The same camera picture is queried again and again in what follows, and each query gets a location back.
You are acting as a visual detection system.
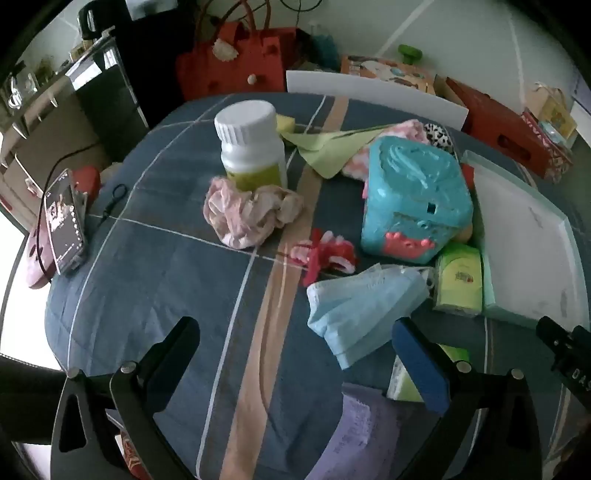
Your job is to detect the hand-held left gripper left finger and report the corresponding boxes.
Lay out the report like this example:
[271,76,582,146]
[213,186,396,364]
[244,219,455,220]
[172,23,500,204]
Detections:
[50,316,201,480]

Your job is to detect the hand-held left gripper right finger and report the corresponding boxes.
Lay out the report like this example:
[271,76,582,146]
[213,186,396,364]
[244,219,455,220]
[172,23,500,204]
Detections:
[392,318,543,480]

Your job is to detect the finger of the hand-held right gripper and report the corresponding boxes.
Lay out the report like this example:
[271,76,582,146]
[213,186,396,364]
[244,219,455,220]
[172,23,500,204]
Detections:
[536,316,573,370]

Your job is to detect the green tissue packet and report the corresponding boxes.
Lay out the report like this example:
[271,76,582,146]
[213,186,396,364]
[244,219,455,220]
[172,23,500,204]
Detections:
[385,344,471,402]
[433,243,484,317]

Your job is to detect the blue face mask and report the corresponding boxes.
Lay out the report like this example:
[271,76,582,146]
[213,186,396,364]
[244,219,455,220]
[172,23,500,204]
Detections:
[306,263,430,370]

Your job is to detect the purple cloth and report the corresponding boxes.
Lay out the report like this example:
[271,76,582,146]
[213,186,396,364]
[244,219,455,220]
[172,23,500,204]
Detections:
[305,383,444,480]

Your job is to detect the light green tray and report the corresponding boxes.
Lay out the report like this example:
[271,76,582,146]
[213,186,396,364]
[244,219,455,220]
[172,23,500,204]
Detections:
[462,150,580,329]

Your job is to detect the leopard print cloth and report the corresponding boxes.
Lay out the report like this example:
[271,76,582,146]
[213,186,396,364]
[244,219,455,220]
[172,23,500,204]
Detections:
[424,122,455,153]

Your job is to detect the pink chevron cloth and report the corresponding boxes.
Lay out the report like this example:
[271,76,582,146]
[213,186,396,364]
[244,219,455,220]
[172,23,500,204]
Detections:
[342,119,432,178]

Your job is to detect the red white scrunchie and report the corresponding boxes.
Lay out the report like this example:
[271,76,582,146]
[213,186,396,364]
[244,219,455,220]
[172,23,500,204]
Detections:
[290,228,357,287]

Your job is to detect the pink phone stand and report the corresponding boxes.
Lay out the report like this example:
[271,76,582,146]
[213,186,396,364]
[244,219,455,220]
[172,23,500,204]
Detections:
[25,228,61,291]

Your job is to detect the smartphone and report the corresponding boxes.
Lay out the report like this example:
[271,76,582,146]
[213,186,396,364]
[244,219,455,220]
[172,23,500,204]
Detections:
[42,168,88,277]

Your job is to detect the teal plastic wipes box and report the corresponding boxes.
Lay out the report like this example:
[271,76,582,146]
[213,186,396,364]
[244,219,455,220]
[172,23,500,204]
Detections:
[360,135,475,266]

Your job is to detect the red plastic object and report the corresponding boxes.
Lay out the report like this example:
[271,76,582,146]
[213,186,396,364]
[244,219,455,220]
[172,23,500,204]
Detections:
[71,165,102,204]

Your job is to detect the white pill bottle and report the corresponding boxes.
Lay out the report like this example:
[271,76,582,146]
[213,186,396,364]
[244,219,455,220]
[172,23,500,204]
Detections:
[213,100,289,192]

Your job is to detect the yellow paper bag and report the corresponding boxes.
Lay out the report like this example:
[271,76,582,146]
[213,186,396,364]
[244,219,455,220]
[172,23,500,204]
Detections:
[526,82,579,148]

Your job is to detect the red cardboard box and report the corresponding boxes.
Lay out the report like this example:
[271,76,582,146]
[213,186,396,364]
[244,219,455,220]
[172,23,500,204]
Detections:
[445,76,561,181]

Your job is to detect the green cloth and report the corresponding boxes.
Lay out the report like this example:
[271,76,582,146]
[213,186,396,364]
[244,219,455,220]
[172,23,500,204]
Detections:
[281,124,393,180]

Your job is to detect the wooden cabinet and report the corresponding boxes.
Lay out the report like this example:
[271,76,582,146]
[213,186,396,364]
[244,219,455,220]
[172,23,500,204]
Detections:
[0,69,116,232]

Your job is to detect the black cabinet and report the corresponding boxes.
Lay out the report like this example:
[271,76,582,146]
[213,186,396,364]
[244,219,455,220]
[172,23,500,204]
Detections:
[76,32,153,162]

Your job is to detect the red felt tote bag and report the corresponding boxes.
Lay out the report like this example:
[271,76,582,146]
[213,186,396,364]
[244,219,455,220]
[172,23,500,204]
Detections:
[175,21,301,102]

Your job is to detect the white board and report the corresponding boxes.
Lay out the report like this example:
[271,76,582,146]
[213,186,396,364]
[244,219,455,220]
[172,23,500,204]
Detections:
[285,70,469,132]

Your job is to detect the teal soap bottle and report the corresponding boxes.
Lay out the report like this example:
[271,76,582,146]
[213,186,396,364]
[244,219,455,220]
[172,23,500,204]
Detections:
[309,21,340,70]

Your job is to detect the black cord loop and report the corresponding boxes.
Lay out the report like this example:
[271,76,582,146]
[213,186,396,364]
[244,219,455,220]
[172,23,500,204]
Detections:
[95,184,127,228]

